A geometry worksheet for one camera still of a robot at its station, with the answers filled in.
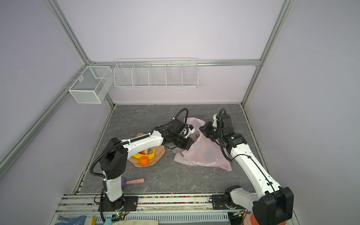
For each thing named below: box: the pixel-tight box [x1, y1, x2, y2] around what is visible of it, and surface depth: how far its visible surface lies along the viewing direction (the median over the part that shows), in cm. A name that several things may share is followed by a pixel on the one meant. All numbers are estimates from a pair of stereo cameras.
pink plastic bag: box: [174, 117, 233, 172], surface depth 78 cm
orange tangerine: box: [139, 156, 150, 166], surface depth 84 cm
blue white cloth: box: [54, 215, 87, 225], surface depth 70 cm
